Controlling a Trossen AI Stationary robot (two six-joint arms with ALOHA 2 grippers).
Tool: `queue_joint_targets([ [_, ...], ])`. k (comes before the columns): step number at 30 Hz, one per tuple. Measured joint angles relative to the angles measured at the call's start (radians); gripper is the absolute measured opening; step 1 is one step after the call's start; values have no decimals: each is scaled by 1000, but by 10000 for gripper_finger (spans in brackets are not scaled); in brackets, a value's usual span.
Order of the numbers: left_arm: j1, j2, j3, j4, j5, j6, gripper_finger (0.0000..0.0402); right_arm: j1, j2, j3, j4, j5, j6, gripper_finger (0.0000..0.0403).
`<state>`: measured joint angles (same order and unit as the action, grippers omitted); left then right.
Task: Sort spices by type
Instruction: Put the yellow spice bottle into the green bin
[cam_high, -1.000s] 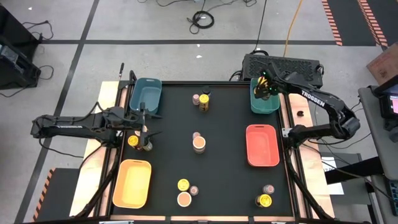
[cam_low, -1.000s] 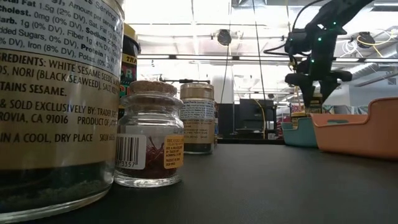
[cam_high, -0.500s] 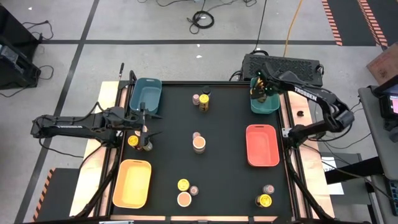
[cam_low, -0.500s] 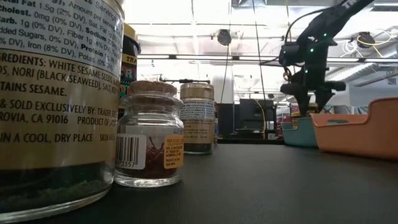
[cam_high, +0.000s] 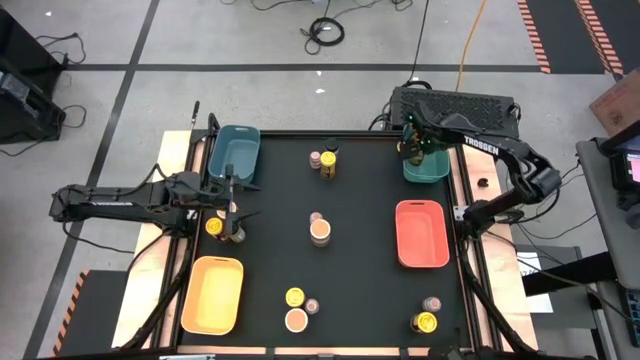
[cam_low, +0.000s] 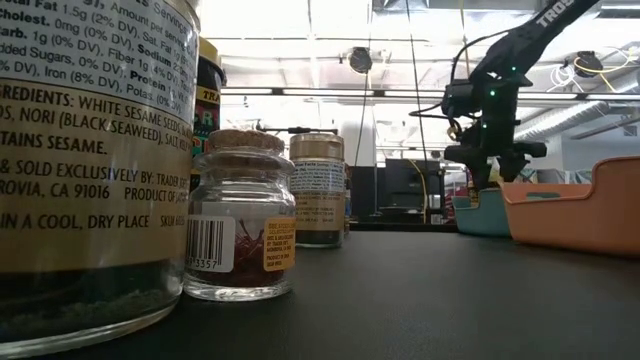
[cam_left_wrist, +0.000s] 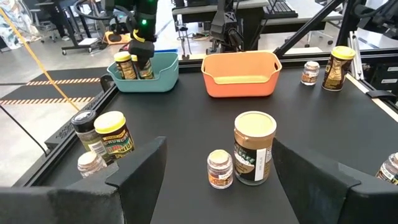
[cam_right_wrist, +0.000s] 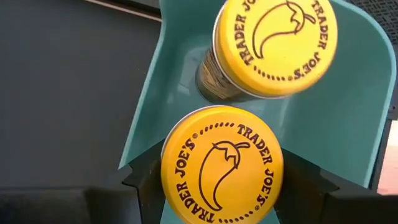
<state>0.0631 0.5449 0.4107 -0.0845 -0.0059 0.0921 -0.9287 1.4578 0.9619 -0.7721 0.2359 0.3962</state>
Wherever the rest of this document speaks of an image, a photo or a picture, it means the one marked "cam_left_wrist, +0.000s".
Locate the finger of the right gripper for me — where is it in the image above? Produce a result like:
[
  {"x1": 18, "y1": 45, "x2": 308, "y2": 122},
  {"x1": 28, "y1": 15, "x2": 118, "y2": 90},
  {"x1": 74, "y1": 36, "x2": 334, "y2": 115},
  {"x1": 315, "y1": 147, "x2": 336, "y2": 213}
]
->
[{"x1": 127, "y1": 39, "x2": 155, "y2": 71}]

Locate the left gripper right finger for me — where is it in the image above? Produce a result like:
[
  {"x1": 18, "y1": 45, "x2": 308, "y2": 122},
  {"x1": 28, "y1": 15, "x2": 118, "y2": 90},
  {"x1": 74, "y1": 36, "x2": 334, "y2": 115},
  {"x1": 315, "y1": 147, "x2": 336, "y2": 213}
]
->
[{"x1": 272, "y1": 138, "x2": 398, "y2": 224}]

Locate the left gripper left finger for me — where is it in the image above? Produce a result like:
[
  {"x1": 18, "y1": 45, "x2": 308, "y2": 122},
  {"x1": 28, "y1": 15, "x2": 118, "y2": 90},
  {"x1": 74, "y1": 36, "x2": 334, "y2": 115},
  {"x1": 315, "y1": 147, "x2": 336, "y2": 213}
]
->
[{"x1": 0, "y1": 136, "x2": 168, "y2": 224}]

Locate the yellow-lid dark spice jar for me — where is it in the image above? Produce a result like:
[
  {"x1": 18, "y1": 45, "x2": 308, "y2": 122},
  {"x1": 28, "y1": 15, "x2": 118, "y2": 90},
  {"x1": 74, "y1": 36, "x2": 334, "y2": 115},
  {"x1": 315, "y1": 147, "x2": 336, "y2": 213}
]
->
[
  {"x1": 113, "y1": 51, "x2": 138, "y2": 80},
  {"x1": 322, "y1": 45, "x2": 356, "y2": 92},
  {"x1": 131, "y1": 54, "x2": 155, "y2": 80},
  {"x1": 93, "y1": 110, "x2": 136, "y2": 161}
]

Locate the small glass spice jar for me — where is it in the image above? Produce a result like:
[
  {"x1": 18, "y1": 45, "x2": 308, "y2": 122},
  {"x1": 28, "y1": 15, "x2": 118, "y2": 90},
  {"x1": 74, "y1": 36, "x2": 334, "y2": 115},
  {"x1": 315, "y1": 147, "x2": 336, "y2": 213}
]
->
[
  {"x1": 300, "y1": 60, "x2": 321, "y2": 86},
  {"x1": 206, "y1": 149, "x2": 234, "y2": 190},
  {"x1": 375, "y1": 151, "x2": 398, "y2": 187},
  {"x1": 76, "y1": 151, "x2": 108, "y2": 179}
]

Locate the black-lid herb jar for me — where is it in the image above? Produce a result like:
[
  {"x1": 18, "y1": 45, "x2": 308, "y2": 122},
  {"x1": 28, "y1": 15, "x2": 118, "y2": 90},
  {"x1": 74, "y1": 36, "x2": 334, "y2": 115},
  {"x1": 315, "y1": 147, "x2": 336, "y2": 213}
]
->
[{"x1": 70, "y1": 110, "x2": 109, "y2": 162}]

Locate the large tan-lid jar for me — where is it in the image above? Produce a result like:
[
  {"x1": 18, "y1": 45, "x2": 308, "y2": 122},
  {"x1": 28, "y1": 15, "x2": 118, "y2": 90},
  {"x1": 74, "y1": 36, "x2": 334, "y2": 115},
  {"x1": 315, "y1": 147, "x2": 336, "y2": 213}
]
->
[{"x1": 233, "y1": 110, "x2": 277, "y2": 187}]

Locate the yellow tape band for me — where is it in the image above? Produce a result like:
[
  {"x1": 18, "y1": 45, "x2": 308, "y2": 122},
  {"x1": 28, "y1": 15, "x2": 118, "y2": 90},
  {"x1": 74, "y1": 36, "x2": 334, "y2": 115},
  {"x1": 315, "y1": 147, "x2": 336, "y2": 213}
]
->
[{"x1": 132, "y1": 29, "x2": 147, "y2": 44}]

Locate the yellow box device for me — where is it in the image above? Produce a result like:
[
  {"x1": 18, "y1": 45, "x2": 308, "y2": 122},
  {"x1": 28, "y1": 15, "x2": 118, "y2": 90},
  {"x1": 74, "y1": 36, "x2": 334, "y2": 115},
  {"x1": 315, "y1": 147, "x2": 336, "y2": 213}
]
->
[{"x1": 102, "y1": 30, "x2": 132, "y2": 46}]

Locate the teal plastic bin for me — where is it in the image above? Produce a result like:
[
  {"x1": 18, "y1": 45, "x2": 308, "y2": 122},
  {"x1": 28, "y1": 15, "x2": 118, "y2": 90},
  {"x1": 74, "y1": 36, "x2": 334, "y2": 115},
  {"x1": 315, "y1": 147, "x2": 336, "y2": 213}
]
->
[{"x1": 106, "y1": 51, "x2": 180, "y2": 93}]

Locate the grey desk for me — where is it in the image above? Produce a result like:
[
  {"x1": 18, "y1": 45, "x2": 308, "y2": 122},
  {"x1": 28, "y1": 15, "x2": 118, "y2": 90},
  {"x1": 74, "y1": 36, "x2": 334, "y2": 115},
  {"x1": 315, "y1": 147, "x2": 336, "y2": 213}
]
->
[{"x1": 172, "y1": 0, "x2": 343, "y2": 52}]

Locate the black rolling stand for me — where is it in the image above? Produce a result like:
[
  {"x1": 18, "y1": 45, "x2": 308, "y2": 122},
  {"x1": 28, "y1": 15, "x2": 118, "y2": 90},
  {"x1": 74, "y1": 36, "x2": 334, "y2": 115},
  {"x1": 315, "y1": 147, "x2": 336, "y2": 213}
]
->
[{"x1": 60, "y1": 0, "x2": 103, "y2": 57}]

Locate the black floor mat striped edge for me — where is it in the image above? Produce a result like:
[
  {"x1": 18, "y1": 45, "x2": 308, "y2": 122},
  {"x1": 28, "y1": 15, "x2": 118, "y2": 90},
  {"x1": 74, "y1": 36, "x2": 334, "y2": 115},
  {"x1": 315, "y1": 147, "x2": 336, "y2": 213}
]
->
[
  {"x1": 26, "y1": 67, "x2": 109, "y2": 86},
  {"x1": 0, "y1": 85, "x2": 105, "y2": 106}
]

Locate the person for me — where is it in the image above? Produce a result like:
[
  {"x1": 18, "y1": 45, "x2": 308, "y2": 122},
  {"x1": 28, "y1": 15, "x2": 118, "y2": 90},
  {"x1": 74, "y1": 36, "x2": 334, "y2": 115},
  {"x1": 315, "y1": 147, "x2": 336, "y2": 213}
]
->
[{"x1": 40, "y1": 0, "x2": 71, "y2": 42}]

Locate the black table mat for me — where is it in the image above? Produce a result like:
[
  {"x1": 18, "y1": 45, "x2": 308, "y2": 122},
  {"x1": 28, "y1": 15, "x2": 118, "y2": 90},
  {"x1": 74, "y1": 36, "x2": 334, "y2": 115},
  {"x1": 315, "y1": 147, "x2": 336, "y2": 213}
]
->
[{"x1": 40, "y1": 66, "x2": 398, "y2": 224}]

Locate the coral plastic bin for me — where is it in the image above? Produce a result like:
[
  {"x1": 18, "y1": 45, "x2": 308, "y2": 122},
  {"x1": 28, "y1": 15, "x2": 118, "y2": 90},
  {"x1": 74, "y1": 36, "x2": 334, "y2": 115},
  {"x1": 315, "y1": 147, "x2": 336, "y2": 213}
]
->
[{"x1": 201, "y1": 50, "x2": 283, "y2": 99}]

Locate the pale floral cloth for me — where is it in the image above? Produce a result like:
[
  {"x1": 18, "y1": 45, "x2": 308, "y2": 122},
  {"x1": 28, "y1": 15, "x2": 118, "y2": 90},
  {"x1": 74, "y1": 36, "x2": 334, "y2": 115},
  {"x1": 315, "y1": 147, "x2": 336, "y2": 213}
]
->
[{"x1": 0, "y1": 0, "x2": 41, "y2": 50}]

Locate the black keyboard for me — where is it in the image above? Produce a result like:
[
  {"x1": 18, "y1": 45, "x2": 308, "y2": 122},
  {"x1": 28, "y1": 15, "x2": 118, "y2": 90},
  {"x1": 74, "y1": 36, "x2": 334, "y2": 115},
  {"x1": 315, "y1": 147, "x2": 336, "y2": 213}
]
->
[{"x1": 262, "y1": 0, "x2": 300, "y2": 19}]

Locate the silver aluminium extrusion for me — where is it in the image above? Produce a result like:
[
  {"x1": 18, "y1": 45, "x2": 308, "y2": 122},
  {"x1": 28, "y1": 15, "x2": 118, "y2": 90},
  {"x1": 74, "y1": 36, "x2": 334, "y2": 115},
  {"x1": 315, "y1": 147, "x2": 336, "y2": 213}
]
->
[{"x1": 347, "y1": 30, "x2": 365, "y2": 81}]

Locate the long black floor cable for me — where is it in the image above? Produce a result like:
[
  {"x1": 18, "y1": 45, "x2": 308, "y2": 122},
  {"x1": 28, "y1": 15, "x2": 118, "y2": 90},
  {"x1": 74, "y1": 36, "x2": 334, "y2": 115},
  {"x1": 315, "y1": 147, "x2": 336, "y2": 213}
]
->
[{"x1": 0, "y1": 105, "x2": 49, "y2": 156}]

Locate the orange extension cable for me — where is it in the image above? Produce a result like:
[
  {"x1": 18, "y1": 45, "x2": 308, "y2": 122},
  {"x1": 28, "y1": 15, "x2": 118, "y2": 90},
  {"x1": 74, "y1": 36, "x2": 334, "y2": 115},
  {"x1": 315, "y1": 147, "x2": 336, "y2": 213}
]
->
[{"x1": 0, "y1": 6, "x2": 81, "y2": 112}]

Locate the black aluminium table frame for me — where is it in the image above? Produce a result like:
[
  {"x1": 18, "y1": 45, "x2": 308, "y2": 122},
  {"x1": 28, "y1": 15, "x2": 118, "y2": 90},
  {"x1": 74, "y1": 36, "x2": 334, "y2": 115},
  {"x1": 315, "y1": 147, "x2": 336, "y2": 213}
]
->
[{"x1": 12, "y1": 46, "x2": 398, "y2": 187}]

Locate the black diagonal frame strut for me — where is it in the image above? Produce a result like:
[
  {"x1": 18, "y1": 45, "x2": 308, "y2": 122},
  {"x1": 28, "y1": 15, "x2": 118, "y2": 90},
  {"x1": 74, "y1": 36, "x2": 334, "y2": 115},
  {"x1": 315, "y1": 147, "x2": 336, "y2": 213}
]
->
[{"x1": 272, "y1": 0, "x2": 345, "y2": 59}]

